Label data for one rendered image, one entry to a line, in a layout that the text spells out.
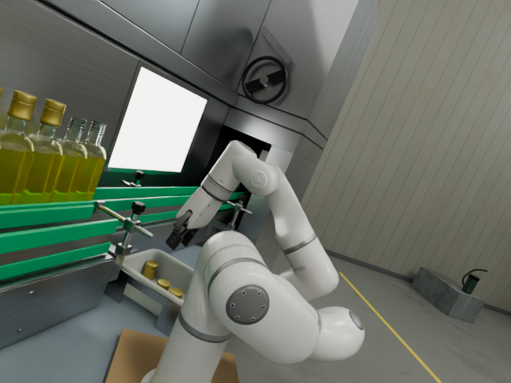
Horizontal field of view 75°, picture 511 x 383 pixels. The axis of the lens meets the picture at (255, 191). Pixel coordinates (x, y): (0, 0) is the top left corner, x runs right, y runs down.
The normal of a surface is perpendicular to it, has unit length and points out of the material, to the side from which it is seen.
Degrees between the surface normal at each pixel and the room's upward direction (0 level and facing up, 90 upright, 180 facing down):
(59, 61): 90
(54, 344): 0
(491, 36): 90
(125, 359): 0
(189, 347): 90
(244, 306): 92
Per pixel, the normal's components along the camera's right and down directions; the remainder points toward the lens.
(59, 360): 0.38, -0.91
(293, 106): -0.33, 0.02
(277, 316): 0.36, 0.18
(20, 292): 0.87, 0.40
